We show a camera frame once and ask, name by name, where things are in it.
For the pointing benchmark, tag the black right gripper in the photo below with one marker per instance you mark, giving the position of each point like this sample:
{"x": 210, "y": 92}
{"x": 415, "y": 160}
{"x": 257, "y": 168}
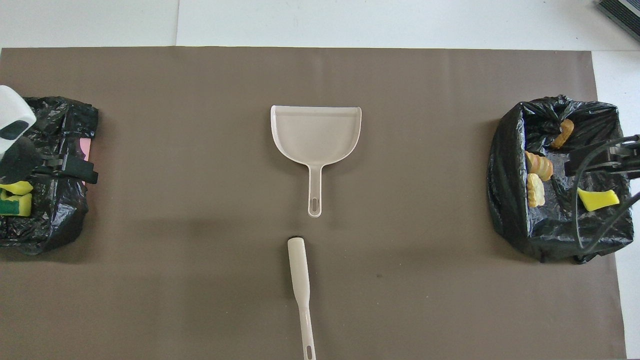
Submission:
{"x": 632, "y": 157}

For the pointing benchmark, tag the yellow green sponge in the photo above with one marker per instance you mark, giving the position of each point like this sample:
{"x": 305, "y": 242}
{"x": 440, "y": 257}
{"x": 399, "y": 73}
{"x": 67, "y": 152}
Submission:
{"x": 17, "y": 205}

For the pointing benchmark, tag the small yellow green sponge wedge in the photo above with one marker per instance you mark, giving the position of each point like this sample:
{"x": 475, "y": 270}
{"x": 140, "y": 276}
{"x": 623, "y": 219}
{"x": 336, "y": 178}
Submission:
{"x": 597, "y": 200}

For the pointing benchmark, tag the brown table mat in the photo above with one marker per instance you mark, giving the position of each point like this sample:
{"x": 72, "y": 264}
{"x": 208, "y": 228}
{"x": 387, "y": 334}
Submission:
{"x": 320, "y": 75}

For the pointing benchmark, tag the left black trash bag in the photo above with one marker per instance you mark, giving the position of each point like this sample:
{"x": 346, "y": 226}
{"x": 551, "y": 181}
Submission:
{"x": 60, "y": 215}

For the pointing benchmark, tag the right black trash bag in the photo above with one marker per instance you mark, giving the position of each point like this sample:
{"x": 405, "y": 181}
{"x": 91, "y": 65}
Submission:
{"x": 510, "y": 210}

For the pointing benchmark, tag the beige plastic dustpan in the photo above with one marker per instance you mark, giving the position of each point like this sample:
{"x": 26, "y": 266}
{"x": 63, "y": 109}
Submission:
{"x": 315, "y": 135}

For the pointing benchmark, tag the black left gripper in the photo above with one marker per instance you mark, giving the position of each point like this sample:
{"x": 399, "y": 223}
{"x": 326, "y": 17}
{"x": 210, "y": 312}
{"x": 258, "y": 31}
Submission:
{"x": 17, "y": 162}

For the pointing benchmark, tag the pale toy bread piece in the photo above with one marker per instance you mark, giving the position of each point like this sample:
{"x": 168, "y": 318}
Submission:
{"x": 535, "y": 191}
{"x": 540, "y": 166}

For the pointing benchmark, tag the brown toy bread piece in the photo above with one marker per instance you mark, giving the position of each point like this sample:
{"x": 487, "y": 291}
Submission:
{"x": 564, "y": 132}

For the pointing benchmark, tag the dark grey ribbed device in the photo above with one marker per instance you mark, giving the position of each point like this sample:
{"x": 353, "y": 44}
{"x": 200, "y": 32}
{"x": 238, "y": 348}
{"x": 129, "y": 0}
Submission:
{"x": 625, "y": 12}

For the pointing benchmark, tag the black trash bag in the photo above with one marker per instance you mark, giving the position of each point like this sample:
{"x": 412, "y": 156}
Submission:
{"x": 60, "y": 215}
{"x": 510, "y": 210}

